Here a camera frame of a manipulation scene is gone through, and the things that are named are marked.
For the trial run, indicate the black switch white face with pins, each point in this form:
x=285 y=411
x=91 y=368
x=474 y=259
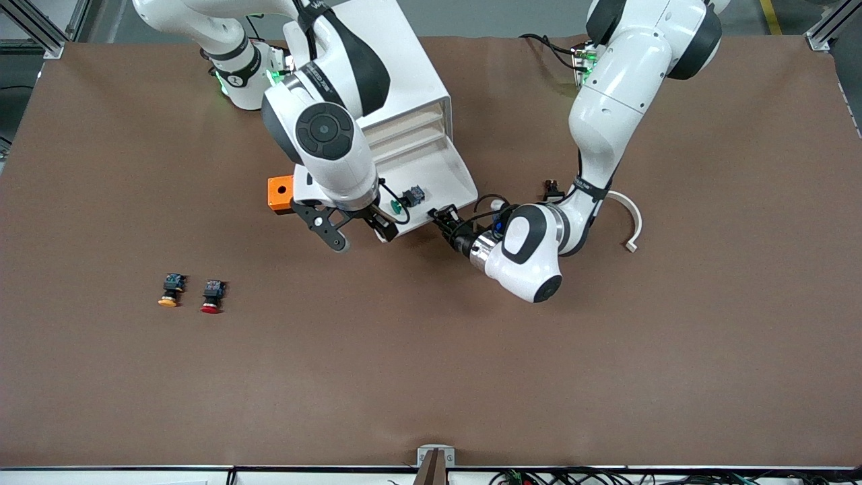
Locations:
x=552 y=192

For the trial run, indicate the white table edge rail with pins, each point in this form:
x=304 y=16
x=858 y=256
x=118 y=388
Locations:
x=135 y=477

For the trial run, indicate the red push button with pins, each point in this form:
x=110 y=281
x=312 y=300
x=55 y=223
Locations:
x=213 y=300

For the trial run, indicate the brown camera post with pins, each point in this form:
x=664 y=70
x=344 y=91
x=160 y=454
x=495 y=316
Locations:
x=431 y=473

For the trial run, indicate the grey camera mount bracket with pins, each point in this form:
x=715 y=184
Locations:
x=450 y=458

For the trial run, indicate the white curved bracket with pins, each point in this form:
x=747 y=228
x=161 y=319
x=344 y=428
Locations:
x=635 y=215

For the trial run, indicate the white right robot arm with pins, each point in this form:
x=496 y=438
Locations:
x=337 y=175

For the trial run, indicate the orange box with hole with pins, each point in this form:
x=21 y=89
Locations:
x=279 y=195

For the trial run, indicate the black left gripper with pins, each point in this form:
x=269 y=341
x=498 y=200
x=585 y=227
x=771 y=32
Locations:
x=461 y=238

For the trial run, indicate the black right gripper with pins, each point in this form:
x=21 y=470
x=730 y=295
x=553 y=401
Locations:
x=370 y=214

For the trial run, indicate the yellow push button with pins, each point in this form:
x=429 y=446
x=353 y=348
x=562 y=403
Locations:
x=170 y=296

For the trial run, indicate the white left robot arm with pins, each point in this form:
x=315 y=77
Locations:
x=606 y=101

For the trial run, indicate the green push button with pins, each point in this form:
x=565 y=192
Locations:
x=413 y=196

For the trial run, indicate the aluminium frame profile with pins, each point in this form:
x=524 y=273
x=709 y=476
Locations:
x=825 y=37
x=44 y=37

